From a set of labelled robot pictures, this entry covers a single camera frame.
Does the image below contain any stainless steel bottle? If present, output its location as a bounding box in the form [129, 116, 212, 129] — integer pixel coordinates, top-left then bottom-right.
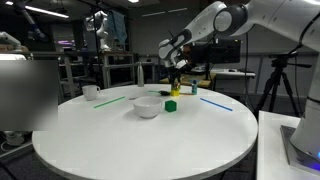
[136, 61, 146, 88]

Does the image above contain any ceiling strip light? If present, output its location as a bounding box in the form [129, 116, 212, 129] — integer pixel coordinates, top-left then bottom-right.
[4, 0, 71, 20]

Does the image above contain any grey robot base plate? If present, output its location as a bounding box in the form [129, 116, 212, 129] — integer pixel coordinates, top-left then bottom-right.
[279, 124, 320, 177]

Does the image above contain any blue hanging cloth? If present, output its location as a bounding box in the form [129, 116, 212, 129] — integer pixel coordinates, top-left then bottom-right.
[107, 9, 128, 46]

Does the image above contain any long blue straw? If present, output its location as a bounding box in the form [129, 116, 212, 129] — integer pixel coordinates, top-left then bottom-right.
[199, 97, 234, 113]

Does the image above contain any white bowl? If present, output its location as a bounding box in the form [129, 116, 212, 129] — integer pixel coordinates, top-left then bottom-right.
[132, 95, 164, 120]

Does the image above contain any long green straw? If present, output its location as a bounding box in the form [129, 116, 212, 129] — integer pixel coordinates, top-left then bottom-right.
[93, 95, 127, 110]

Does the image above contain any wooden table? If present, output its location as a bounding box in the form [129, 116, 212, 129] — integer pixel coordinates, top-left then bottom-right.
[159, 73, 218, 90]

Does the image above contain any metal frame workbench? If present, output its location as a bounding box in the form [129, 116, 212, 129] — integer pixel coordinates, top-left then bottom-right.
[29, 50, 138, 101]

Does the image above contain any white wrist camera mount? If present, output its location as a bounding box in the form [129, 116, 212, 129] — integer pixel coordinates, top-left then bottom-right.
[174, 59, 188, 71]

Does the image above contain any black camera tripod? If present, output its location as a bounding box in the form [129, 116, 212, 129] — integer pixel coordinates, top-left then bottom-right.
[253, 50, 313, 118]

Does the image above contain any wide black monitor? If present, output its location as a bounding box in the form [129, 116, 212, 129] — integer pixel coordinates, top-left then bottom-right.
[190, 38, 242, 65]

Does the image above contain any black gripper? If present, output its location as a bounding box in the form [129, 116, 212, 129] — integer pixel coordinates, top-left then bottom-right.
[168, 65, 183, 91]

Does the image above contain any green cube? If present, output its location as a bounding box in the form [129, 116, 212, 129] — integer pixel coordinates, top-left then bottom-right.
[164, 99, 178, 113]

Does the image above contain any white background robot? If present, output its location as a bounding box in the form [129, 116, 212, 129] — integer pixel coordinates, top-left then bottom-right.
[85, 9, 112, 53]

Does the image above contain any white robot mounting table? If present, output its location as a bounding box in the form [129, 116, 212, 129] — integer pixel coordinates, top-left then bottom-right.
[255, 109, 320, 180]

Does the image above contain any white desk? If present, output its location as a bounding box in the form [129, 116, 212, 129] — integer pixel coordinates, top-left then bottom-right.
[209, 67, 257, 103]

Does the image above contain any blue-capped sanitizer bottle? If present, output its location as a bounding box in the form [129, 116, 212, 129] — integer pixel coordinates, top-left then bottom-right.
[190, 78, 199, 96]

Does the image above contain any white mug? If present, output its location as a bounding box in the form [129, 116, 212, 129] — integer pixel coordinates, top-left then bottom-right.
[81, 84, 102, 102]

